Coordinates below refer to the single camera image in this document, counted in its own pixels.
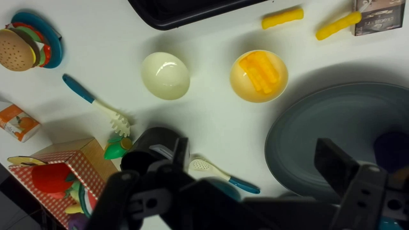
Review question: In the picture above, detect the small brown card box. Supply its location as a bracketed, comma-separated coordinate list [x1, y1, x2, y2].
[352, 0, 407, 36]

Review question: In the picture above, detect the dark purple toy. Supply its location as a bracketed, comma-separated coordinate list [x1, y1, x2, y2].
[374, 130, 409, 173]

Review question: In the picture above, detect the toy orange juice carton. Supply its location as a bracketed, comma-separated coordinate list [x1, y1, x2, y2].
[0, 99, 44, 143]

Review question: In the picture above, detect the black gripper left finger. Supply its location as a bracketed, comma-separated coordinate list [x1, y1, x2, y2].
[85, 135, 241, 230]

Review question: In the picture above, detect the small cream plastic bowl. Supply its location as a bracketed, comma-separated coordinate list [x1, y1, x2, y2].
[141, 49, 192, 102]
[229, 48, 291, 104]

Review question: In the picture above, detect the red checkered toy box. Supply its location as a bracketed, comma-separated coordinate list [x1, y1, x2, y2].
[7, 136, 121, 230]

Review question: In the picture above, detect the large grey plate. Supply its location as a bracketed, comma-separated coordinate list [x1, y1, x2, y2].
[264, 81, 409, 203]

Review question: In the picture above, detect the green toy vegetable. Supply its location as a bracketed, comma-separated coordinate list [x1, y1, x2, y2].
[103, 132, 136, 162]

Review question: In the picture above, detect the black plastic tray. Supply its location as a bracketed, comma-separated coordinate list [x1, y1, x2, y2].
[127, 0, 268, 31]

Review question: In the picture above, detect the purple toy eggplant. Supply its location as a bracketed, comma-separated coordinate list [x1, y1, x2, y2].
[67, 212, 90, 230]

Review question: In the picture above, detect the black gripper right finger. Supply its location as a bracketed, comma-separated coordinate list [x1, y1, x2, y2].
[315, 137, 409, 230]

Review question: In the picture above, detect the teal handled white brush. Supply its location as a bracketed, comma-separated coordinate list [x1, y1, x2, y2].
[62, 72, 134, 137]

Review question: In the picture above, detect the toy watermelon slice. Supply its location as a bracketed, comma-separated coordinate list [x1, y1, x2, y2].
[76, 181, 95, 218]

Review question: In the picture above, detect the white spoon teal handle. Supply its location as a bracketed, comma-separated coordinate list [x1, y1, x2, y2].
[189, 153, 263, 195]

